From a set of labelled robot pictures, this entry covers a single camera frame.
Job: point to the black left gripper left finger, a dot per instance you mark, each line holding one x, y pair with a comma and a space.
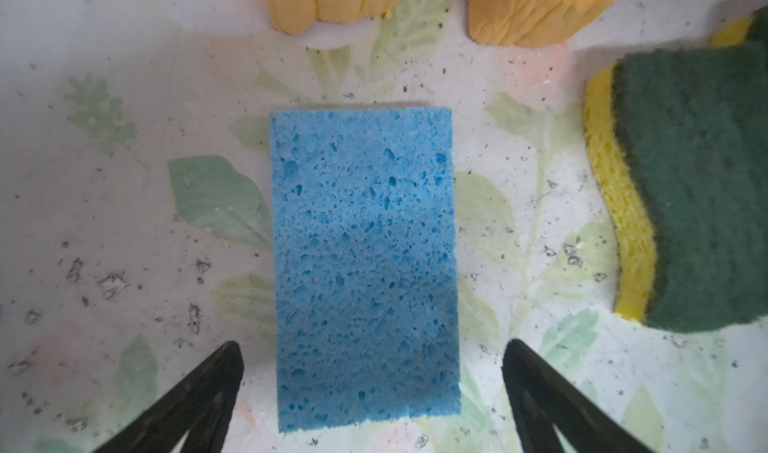
195, 414

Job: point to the dark green scouring sponge left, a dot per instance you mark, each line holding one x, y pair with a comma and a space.
677, 141

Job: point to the dark green scouring sponge right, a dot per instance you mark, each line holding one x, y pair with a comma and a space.
752, 28

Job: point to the dark green scouring sponge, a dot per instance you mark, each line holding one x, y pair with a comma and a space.
752, 28
677, 141

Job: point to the orange cellulose sponge right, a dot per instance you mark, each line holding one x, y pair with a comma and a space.
530, 23

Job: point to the blue cellulose sponge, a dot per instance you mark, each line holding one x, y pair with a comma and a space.
366, 280

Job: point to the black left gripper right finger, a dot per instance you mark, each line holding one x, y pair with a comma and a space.
546, 405

